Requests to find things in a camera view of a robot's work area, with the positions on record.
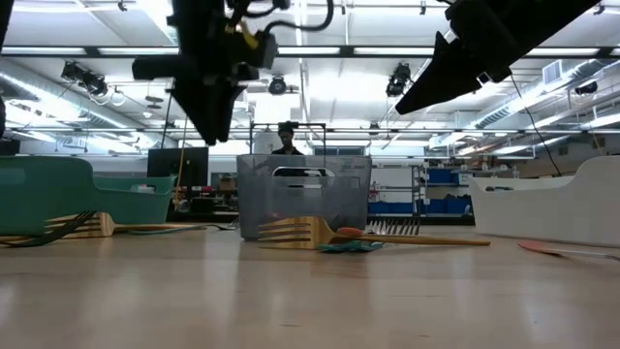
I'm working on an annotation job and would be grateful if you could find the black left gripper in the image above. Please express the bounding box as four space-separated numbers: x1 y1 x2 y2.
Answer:
131 0 258 145

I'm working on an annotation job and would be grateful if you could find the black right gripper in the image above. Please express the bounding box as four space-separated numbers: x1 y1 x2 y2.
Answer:
394 0 539 116

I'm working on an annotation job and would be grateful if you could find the grey translucent plastic bin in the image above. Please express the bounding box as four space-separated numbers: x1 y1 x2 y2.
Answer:
235 153 373 241

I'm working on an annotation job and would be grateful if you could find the blue-handled dark fork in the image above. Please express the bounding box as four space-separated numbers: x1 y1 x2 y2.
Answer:
348 216 421 252
317 216 394 254
126 216 241 236

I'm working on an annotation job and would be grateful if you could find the white plastic bin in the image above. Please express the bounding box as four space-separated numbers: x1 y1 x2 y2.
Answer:
467 154 620 248

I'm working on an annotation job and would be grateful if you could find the teal plastic bin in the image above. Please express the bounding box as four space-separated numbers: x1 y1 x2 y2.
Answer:
0 155 176 238

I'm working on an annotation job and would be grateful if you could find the wooden handled fork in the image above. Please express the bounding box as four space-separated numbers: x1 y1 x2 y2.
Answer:
0 209 97 248

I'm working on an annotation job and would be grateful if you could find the black monitor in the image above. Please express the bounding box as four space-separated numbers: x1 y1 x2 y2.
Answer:
146 146 210 188

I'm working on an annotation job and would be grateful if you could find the person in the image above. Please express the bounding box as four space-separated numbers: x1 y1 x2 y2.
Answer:
269 121 305 156

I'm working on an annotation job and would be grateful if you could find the white ceiling vent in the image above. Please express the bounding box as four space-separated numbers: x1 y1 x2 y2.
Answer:
542 59 564 86

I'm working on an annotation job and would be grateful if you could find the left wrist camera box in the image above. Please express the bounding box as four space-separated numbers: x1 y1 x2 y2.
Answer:
227 28 280 69

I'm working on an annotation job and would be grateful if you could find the thin black hanging cable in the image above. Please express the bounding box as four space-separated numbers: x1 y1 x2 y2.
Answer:
509 72 563 178

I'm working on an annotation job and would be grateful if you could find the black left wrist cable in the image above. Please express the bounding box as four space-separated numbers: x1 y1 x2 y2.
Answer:
263 0 336 33

